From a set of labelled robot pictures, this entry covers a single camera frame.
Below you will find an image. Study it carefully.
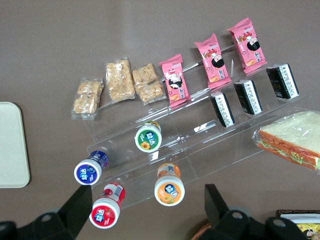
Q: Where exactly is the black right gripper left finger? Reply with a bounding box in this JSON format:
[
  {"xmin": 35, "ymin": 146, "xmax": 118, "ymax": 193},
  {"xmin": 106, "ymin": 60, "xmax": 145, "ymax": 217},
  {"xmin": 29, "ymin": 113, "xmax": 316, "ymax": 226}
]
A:
[{"xmin": 0, "ymin": 184, "xmax": 93, "ymax": 240}]

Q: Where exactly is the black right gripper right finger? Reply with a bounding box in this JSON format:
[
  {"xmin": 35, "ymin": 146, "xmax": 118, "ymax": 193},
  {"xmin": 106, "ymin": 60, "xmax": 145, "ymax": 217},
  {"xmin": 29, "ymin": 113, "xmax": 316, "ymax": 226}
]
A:
[{"xmin": 199, "ymin": 184, "xmax": 308, "ymax": 240}]

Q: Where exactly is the green gum bottle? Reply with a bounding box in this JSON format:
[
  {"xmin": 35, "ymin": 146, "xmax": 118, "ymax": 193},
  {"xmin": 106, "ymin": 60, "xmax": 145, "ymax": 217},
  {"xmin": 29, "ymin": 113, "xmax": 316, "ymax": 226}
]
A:
[{"xmin": 134, "ymin": 120, "xmax": 163, "ymax": 153}]

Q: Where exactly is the red gum bottle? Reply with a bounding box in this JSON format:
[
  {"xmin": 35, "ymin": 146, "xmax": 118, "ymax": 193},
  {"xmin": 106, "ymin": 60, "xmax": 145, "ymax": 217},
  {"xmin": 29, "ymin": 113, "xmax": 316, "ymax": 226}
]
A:
[{"xmin": 89, "ymin": 182, "xmax": 126, "ymax": 230}]

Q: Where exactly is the blue gum bottle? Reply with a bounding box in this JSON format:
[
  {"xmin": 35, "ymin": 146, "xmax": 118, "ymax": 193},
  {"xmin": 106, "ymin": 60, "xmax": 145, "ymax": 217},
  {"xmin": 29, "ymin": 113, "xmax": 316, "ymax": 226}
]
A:
[{"xmin": 73, "ymin": 150, "xmax": 110, "ymax": 186}]

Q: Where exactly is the orange gum bottle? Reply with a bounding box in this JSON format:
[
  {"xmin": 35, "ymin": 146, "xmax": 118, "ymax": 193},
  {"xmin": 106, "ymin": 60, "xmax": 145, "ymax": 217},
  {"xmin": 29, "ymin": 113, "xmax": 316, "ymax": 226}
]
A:
[{"xmin": 154, "ymin": 162, "xmax": 186, "ymax": 207}]

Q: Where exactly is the cream plastic tray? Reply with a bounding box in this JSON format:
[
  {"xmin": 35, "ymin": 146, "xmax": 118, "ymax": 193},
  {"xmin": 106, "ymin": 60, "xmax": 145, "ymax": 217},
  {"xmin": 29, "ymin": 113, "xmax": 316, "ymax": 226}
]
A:
[{"xmin": 0, "ymin": 101, "xmax": 31, "ymax": 189}]

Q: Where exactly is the wicker snack basket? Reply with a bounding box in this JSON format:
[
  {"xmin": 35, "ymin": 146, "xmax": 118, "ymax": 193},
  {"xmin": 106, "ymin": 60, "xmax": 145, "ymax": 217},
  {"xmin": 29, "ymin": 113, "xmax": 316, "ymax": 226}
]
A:
[{"xmin": 191, "ymin": 222, "xmax": 213, "ymax": 240}]

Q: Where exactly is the clear acrylic tiered stand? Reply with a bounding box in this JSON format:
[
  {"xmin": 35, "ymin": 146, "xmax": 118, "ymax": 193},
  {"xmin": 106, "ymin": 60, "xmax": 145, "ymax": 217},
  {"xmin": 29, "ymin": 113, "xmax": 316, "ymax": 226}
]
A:
[{"xmin": 83, "ymin": 44, "xmax": 313, "ymax": 210}]

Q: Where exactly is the white rectangular snack bin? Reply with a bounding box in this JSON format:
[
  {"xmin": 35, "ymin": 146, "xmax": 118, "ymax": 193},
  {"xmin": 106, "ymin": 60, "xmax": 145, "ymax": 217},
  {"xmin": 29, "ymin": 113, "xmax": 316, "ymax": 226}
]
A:
[{"xmin": 276, "ymin": 209, "xmax": 320, "ymax": 240}]

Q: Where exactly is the small black snack box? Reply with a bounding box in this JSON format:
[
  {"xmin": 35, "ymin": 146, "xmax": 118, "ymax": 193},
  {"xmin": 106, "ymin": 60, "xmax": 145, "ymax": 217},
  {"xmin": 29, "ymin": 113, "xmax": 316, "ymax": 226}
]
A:
[
  {"xmin": 266, "ymin": 62, "xmax": 300, "ymax": 101},
  {"xmin": 210, "ymin": 91, "xmax": 236, "ymax": 128},
  {"xmin": 233, "ymin": 79, "xmax": 263, "ymax": 116}
]

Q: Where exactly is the yellow snack packet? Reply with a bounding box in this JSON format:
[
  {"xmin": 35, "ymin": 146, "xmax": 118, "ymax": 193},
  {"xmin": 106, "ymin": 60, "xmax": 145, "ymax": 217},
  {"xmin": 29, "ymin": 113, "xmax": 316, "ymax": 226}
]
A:
[{"xmin": 296, "ymin": 223, "xmax": 320, "ymax": 240}]

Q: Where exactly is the plastic-wrapped triangle sandwich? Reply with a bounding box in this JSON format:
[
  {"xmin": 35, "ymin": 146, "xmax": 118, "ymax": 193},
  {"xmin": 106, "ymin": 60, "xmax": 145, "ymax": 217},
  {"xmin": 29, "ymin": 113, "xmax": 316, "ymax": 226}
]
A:
[{"xmin": 252, "ymin": 111, "xmax": 320, "ymax": 171}]

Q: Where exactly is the clear-wrapped rice crispy bar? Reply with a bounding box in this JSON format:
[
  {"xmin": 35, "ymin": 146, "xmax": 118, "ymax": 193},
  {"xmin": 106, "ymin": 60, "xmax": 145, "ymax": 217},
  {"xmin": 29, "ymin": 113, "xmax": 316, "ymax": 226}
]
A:
[
  {"xmin": 71, "ymin": 77, "xmax": 105, "ymax": 121},
  {"xmin": 104, "ymin": 57, "xmax": 137, "ymax": 103},
  {"xmin": 131, "ymin": 63, "xmax": 167, "ymax": 106}
]

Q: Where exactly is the pink cartoon snack packet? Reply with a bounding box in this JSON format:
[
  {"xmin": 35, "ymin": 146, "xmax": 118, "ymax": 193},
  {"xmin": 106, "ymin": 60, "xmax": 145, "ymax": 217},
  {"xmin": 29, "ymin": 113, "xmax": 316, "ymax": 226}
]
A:
[
  {"xmin": 194, "ymin": 33, "xmax": 232, "ymax": 90},
  {"xmin": 226, "ymin": 17, "xmax": 268, "ymax": 75},
  {"xmin": 159, "ymin": 53, "xmax": 191, "ymax": 108}
]

